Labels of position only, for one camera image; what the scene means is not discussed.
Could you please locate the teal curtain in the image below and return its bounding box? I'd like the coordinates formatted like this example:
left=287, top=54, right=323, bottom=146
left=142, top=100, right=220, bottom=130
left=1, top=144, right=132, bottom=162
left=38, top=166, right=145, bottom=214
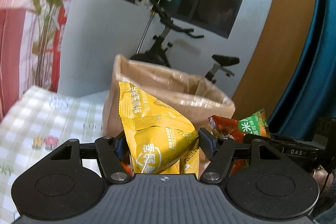
left=268, top=0, right=336, bottom=135

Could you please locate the red floral curtain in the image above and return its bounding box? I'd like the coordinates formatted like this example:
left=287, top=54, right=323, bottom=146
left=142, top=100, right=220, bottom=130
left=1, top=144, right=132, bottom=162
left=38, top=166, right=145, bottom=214
left=0, top=0, right=91, bottom=123

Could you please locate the red snack packet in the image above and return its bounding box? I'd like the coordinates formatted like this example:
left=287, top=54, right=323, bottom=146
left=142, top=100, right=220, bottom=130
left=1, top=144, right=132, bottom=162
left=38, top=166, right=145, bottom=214
left=208, top=115, right=250, bottom=175

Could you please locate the wooden door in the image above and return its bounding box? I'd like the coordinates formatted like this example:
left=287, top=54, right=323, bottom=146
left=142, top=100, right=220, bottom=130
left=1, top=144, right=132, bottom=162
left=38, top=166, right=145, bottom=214
left=232, top=0, right=322, bottom=133

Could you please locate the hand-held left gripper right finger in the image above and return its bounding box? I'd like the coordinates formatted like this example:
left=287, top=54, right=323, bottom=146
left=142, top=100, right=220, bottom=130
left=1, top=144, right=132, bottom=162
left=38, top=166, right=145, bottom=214
left=198, top=128, right=286, bottom=184

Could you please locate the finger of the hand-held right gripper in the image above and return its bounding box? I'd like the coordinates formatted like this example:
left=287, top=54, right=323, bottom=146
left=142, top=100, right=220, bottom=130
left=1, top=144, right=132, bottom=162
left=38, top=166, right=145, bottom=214
left=243, top=133, right=279, bottom=145

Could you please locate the black exercise bike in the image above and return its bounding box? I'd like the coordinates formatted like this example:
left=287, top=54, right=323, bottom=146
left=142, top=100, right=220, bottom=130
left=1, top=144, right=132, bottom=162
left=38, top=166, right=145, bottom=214
left=130, top=0, right=240, bottom=83

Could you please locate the yellow snack packet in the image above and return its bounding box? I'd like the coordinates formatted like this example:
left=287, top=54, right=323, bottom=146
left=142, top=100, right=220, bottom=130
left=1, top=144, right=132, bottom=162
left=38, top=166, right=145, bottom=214
left=125, top=123, right=200, bottom=175
left=119, top=81, right=195, bottom=133

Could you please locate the person's right hand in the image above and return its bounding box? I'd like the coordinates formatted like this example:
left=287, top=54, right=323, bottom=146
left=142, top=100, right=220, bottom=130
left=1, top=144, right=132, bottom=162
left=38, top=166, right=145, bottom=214
left=312, top=165, right=336, bottom=188

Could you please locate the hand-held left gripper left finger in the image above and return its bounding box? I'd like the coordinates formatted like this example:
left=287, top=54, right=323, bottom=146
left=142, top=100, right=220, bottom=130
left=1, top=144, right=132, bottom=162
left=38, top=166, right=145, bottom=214
left=50, top=132, right=132, bottom=184

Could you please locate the brown cardboard box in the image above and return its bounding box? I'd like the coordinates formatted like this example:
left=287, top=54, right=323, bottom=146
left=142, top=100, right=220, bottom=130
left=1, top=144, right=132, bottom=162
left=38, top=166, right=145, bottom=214
left=102, top=54, right=236, bottom=138

